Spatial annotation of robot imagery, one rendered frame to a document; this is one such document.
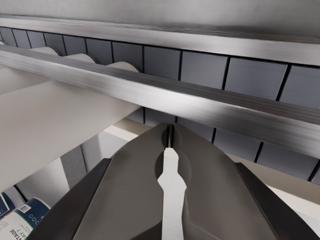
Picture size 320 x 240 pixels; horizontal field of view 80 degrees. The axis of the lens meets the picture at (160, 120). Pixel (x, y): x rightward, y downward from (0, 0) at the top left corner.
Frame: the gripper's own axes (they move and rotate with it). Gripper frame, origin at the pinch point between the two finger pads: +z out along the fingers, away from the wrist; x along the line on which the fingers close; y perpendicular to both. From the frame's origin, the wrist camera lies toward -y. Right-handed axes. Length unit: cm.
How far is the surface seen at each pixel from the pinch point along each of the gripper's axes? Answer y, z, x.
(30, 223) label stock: 44, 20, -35
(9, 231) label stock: 44, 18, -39
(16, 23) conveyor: -4.4, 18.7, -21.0
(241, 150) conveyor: 3.8, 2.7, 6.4
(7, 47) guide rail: -3.6, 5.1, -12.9
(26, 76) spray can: -1.6, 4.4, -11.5
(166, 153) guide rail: 4.1, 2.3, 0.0
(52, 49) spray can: -2.0, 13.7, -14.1
